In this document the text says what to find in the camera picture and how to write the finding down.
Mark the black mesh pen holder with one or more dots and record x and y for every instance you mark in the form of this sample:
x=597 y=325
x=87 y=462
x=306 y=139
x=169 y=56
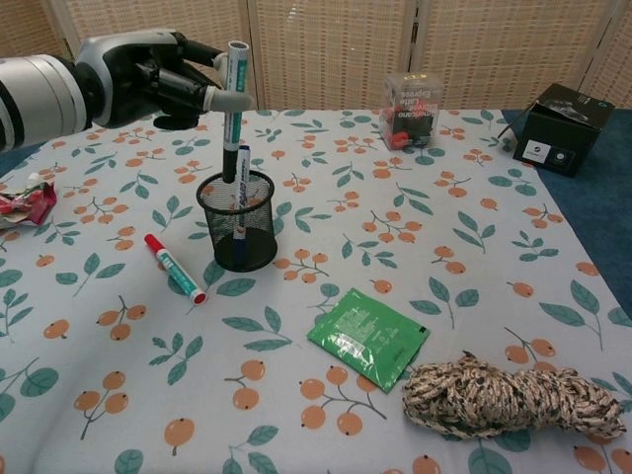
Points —
x=257 y=232

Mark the woven folding screen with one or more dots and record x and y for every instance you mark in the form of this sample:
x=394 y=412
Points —
x=321 y=49

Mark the floral printed tablecloth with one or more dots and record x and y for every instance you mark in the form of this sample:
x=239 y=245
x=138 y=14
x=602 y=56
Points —
x=345 y=222

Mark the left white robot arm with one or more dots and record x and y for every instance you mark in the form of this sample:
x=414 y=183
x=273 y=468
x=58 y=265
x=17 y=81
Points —
x=34 y=99

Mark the clear plastic capsule box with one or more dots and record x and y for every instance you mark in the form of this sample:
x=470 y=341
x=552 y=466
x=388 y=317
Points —
x=410 y=113

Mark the green foil sachet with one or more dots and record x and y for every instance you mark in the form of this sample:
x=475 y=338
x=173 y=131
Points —
x=365 y=336

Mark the black capped whiteboard marker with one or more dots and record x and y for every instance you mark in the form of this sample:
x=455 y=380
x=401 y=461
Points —
x=236 y=74

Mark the black cardboard box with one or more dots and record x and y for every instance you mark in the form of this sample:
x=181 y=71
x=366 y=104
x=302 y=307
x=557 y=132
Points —
x=558 y=133

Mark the crumpled red snack pouch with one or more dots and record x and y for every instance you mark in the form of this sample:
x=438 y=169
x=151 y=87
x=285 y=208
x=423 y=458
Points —
x=29 y=205

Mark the red capped whiteboard marker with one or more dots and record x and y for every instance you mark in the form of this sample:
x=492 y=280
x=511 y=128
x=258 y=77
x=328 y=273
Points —
x=173 y=266

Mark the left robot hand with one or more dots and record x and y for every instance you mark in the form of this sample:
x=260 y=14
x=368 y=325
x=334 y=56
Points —
x=123 y=74

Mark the blue capped whiteboard marker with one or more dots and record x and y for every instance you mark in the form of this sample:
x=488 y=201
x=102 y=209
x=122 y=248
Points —
x=243 y=182

